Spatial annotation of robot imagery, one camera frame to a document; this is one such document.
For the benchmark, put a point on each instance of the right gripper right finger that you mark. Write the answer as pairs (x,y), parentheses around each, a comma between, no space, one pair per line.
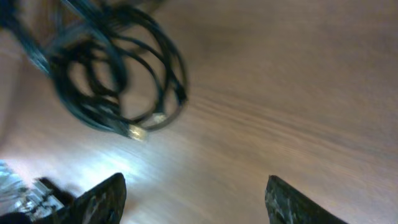
(286,205)

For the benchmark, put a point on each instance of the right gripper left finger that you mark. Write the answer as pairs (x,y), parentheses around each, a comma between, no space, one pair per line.
(103,204)

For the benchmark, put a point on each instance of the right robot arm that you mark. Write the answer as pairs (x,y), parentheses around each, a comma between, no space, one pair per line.
(44,202)

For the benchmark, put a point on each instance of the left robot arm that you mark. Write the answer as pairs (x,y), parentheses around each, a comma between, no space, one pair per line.
(40,55)

